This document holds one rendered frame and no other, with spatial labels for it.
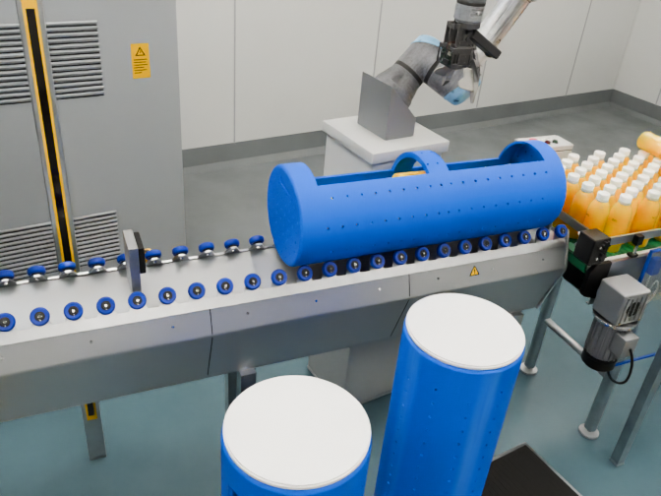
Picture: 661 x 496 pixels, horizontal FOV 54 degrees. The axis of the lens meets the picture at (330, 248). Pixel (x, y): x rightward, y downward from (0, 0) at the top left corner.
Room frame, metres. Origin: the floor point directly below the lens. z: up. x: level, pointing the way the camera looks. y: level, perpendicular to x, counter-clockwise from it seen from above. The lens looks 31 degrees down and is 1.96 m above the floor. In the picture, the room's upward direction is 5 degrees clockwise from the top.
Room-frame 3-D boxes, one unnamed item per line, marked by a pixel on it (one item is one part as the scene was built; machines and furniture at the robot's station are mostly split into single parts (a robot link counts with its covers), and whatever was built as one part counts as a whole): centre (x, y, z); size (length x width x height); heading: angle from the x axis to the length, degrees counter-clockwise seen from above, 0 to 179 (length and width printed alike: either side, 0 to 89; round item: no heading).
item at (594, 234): (1.82, -0.83, 0.95); 0.10 x 0.07 x 0.10; 26
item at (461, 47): (1.79, -0.30, 1.55); 0.09 x 0.08 x 0.12; 117
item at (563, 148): (2.33, -0.76, 1.05); 0.20 x 0.10 x 0.10; 116
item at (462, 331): (1.23, -0.33, 1.03); 0.28 x 0.28 x 0.01
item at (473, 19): (1.79, -0.30, 1.63); 0.08 x 0.08 x 0.05
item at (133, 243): (1.41, 0.50, 1.00); 0.10 x 0.04 x 0.15; 26
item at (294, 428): (0.87, 0.03, 1.03); 0.28 x 0.28 x 0.01
